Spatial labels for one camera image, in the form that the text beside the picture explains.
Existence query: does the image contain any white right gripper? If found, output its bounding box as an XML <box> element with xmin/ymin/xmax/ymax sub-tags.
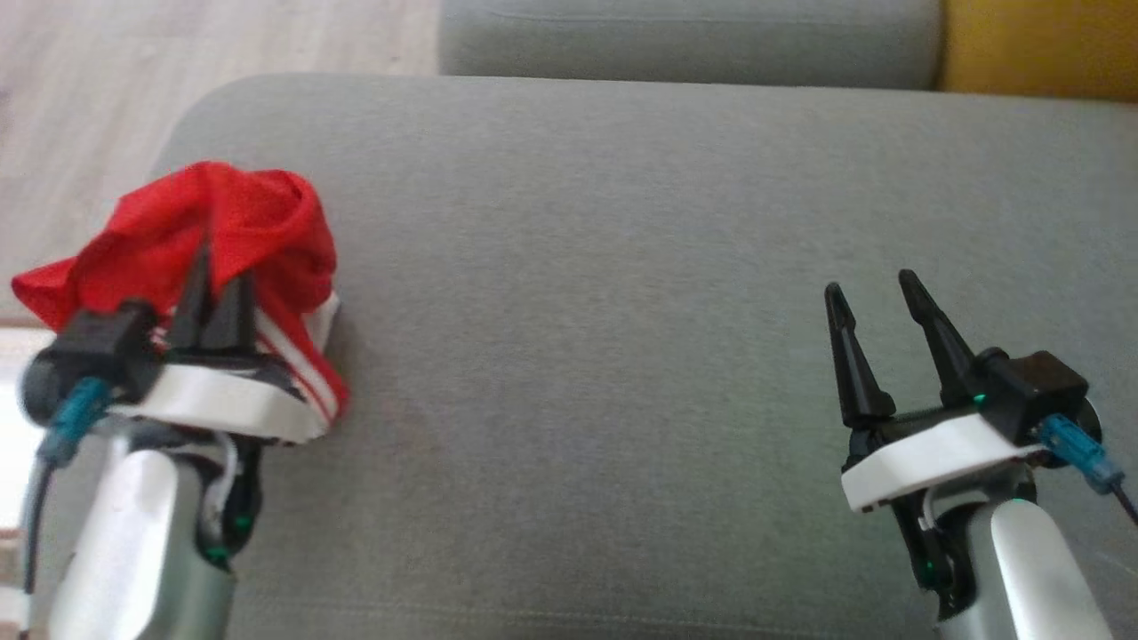
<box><xmin>824</xmin><ymin>269</ymin><xmax>1050</xmax><ymax>515</ymax></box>

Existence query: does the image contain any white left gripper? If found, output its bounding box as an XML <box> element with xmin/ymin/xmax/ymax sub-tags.
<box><xmin>111</xmin><ymin>242</ymin><xmax>330</xmax><ymax>445</ymax></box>

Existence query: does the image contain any red shirt with white sleeves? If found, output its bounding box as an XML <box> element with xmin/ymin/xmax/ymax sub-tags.
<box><xmin>11</xmin><ymin>160</ymin><xmax>349</xmax><ymax>429</ymax></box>

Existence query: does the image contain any grey sofa seat cushion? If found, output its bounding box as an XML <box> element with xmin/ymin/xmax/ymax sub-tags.
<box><xmin>36</xmin><ymin>73</ymin><xmax>1138</xmax><ymax>640</ymax></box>

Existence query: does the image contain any yellow cushion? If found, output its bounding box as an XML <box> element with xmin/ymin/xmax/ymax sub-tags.
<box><xmin>938</xmin><ymin>0</ymin><xmax>1138</xmax><ymax>100</ymax></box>

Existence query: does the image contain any grey sofa back cushion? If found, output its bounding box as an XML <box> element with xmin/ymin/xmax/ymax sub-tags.
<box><xmin>438</xmin><ymin>0</ymin><xmax>945</xmax><ymax>90</ymax></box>

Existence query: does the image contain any left cable with blue plug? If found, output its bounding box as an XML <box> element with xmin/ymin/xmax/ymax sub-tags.
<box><xmin>22</xmin><ymin>378</ymin><xmax>112</xmax><ymax>596</ymax></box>

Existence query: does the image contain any cable with blue plug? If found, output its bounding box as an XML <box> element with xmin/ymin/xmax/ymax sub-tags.
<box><xmin>22</xmin><ymin>378</ymin><xmax>112</xmax><ymax>596</ymax></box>
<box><xmin>1036</xmin><ymin>413</ymin><xmax>1138</xmax><ymax>527</ymax></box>

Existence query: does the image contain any right cable with blue plug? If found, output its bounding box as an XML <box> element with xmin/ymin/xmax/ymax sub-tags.
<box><xmin>1036</xmin><ymin>413</ymin><xmax>1138</xmax><ymax>527</ymax></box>

